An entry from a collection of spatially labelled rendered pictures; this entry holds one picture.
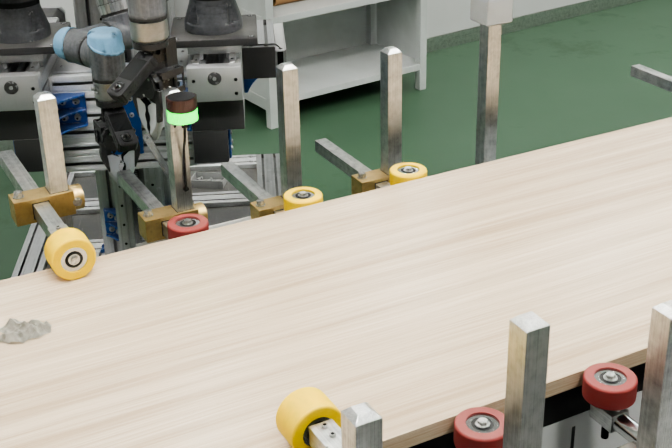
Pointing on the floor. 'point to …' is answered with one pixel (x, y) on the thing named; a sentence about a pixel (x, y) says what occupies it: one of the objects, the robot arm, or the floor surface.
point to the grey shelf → (347, 21)
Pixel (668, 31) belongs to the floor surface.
